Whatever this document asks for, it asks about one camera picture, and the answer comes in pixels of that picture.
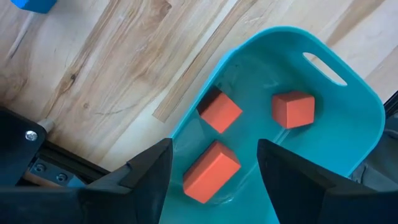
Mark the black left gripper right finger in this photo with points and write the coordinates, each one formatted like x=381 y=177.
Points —
x=295 y=193

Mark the red cube block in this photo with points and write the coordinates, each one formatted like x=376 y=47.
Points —
x=293 y=109
x=219 y=112

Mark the blue cube block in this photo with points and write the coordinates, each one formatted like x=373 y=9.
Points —
x=34 y=5

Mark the long red block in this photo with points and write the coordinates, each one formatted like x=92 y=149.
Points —
x=211 y=171

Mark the teal plastic bin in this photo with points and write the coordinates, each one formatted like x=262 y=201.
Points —
x=342 y=130

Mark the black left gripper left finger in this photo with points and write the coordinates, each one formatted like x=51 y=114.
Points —
x=140 y=186

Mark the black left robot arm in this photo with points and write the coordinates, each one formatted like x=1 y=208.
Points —
x=15 y=149

